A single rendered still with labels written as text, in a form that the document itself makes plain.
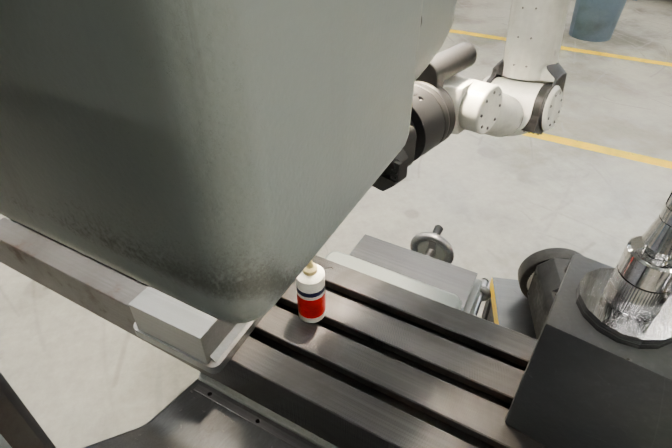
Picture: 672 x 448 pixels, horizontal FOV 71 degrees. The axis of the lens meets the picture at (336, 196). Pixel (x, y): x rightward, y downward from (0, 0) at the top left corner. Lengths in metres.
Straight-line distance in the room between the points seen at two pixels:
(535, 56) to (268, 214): 0.75
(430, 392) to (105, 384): 1.46
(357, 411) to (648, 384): 0.31
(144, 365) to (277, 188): 1.78
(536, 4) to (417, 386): 0.61
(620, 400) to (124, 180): 0.48
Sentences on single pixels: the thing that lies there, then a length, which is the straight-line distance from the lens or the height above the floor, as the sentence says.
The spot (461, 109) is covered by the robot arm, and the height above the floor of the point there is 1.24.
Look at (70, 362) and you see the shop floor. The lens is 2.06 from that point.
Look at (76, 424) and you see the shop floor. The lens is 1.90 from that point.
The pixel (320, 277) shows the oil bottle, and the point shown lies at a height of 1.04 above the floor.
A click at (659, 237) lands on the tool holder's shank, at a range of 0.48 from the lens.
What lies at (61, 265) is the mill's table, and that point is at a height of 0.96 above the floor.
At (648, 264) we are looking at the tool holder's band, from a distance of 0.49.
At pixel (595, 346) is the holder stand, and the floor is 1.14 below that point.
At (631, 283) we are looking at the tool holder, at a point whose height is 1.20.
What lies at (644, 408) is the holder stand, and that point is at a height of 1.10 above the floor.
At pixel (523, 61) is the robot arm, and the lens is 0.89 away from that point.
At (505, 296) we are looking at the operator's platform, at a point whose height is 0.40.
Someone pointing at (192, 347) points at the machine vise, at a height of 1.00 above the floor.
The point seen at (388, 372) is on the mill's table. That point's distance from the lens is 0.66.
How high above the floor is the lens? 1.51
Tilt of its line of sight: 37 degrees down
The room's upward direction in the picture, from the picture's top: straight up
